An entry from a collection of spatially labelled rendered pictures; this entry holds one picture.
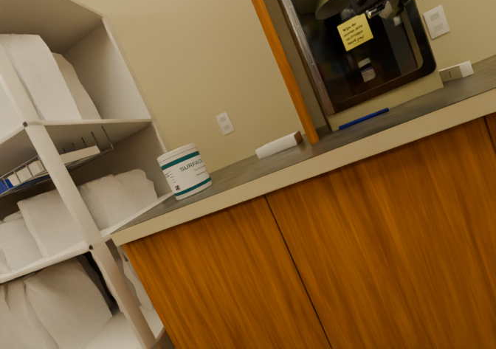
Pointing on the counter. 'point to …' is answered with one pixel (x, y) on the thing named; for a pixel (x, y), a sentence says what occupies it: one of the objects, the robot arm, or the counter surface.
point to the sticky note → (355, 32)
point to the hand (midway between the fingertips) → (379, 10)
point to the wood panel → (280, 58)
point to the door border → (307, 52)
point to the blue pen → (364, 118)
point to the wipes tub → (185, 171)
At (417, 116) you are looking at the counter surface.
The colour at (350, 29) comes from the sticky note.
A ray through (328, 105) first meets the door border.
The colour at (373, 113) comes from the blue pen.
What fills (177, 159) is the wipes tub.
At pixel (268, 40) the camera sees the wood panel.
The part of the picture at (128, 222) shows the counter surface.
